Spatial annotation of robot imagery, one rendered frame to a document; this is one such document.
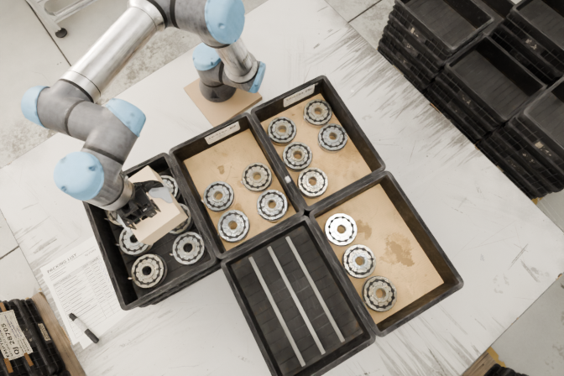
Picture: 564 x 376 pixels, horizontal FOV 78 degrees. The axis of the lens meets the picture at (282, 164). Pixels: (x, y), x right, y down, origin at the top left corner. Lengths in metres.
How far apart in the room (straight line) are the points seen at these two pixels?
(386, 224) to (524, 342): 1.30
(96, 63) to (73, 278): 0.89
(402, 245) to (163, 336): 0.85
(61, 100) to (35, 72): 2.15
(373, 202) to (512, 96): 1.18
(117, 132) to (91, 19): 2.32
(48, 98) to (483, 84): 1.92
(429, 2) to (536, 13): 0.55
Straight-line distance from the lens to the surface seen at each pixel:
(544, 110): 2.08
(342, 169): 1.24
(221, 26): 0.89
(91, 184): 0.66
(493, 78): 2.19
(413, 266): 1.23
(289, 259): 1.17
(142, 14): 0.91
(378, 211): 1.22
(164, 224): 0.94
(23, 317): 2.12
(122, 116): 0.70
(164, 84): 1.60
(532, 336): 2.37
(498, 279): 1.49
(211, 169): 1.25
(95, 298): 1.46
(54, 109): 0.76
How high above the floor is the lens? 2.00
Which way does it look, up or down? 72 degrees down
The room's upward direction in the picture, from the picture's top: 3 degrees counter-clockwise
